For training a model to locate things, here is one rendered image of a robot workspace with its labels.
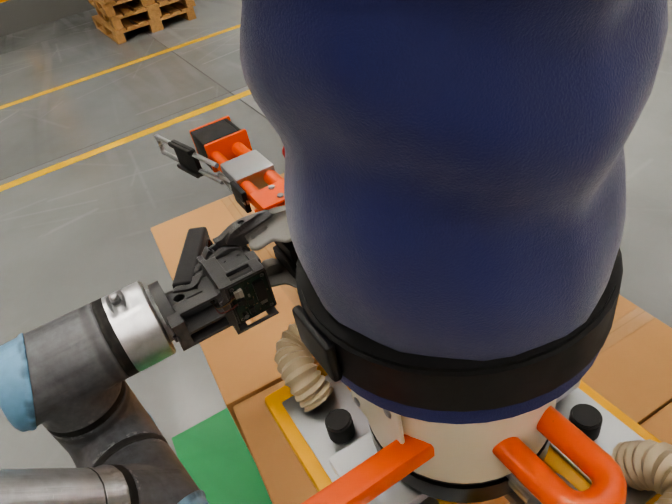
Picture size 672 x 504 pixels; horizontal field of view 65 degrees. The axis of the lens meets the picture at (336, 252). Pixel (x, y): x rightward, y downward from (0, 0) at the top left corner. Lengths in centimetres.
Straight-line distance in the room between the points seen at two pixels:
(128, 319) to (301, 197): 32
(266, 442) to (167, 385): 149
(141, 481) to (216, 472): 142
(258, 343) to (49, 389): 44
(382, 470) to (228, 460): 158
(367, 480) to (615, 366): 105
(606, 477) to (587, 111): 27
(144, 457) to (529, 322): 43
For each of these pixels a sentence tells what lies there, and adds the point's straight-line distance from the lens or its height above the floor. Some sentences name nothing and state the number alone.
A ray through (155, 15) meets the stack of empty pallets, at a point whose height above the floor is 17.
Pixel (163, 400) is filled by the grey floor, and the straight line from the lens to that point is 225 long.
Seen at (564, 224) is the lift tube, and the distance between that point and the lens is 29.
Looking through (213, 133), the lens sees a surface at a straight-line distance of 92.
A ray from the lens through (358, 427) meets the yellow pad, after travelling 58.
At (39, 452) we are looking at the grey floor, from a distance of 239.
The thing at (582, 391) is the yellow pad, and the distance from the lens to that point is 61.
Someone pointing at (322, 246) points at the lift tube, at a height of 145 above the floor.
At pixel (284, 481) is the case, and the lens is 79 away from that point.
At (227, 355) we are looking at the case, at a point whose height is 94.
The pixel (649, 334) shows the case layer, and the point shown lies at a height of 54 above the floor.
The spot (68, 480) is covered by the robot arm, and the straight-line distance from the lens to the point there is 54.
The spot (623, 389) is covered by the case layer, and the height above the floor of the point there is 54.
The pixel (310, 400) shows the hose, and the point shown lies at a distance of 59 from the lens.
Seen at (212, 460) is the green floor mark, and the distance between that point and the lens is 201.
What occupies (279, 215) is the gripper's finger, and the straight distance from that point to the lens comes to 62.
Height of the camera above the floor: 163
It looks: 39 degrees down
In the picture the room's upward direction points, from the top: 12 degrees counter-clockwise
